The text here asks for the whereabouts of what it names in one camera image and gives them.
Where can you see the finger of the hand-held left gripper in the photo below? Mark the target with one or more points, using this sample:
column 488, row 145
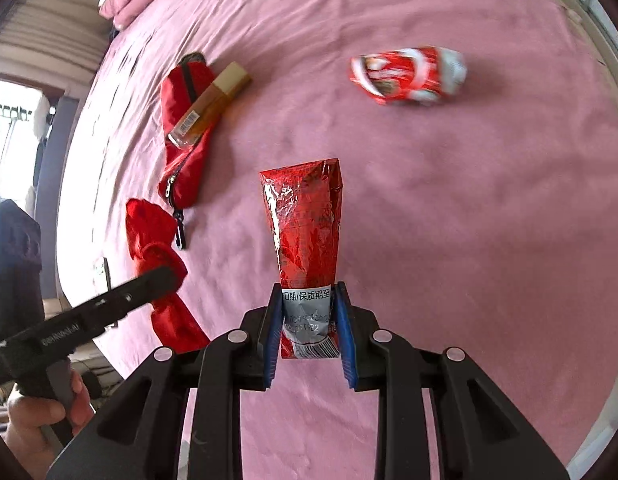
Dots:
column 144, row 290

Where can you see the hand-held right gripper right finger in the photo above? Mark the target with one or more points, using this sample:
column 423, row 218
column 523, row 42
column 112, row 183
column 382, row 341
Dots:
column 346, row 342

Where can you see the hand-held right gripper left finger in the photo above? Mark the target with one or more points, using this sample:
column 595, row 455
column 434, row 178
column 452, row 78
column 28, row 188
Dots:
column 272, row 342

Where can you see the red cloth bag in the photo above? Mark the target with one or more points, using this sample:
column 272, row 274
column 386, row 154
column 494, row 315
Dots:
column 154, row 240

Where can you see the red foil snack packet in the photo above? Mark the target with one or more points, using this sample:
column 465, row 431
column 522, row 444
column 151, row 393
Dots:
column 304, row 220

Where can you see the person's left hand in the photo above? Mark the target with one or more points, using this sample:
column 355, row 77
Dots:
column 31, row 422

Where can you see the black cloth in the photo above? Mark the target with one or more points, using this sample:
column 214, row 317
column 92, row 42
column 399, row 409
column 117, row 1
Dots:
column 14, row 260

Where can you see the red zip pouch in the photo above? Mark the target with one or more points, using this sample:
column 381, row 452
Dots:
column 181, row 177

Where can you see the bed with pink sheet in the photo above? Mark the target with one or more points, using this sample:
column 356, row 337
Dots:
column 439, row 210

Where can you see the amber rectangular bottle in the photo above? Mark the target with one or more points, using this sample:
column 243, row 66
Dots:
column 209, row 105

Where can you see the window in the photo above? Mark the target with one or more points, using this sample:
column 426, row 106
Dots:
column 14, row 135

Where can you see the beige curtain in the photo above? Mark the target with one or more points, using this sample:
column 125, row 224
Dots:
column 49, row 35

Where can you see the crumpled red white wrapper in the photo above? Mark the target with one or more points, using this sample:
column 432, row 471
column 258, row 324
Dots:
column 409, row 75

